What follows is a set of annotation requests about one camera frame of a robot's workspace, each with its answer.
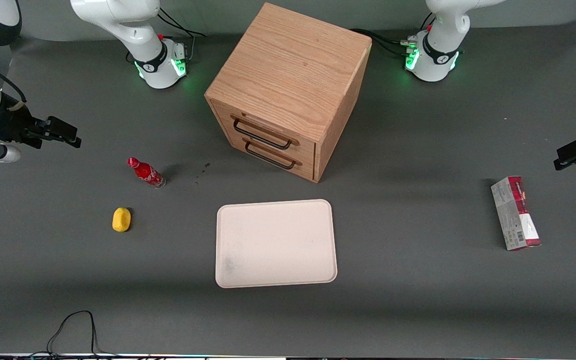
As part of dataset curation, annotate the wooden drawer front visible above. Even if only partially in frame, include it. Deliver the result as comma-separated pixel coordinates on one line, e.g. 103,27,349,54
214,102,317,161
225,126,316,182

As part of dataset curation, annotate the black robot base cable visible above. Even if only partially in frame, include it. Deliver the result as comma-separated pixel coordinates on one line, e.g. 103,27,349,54
157,7,207,40
350,27,418,57

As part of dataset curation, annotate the black metal drawer handle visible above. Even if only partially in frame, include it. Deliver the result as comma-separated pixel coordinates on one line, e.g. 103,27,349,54
243,141,299,171
230,116,294,151

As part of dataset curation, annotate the beige rectangular tray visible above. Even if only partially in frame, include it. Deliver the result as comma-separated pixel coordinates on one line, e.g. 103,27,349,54
215,199,338,289

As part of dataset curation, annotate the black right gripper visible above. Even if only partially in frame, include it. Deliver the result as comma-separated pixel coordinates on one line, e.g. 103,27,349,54
0,101,83,150

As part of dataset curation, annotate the red and grey carton box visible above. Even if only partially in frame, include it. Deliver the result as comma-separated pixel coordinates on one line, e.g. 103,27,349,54
490,175,542,252

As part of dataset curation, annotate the thin black looping cable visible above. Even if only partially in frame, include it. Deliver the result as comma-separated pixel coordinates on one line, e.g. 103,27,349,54
27,310,121,359

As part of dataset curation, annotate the small red coke bottle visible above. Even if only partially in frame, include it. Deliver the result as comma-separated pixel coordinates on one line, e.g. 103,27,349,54
126,156,167,190

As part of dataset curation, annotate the yellow lemon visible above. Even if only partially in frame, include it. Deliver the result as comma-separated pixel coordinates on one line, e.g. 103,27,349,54
112,207,132,233

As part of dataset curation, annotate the wooden drawer cabinet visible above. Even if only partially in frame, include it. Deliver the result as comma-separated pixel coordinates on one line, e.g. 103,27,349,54
204,2,373,184

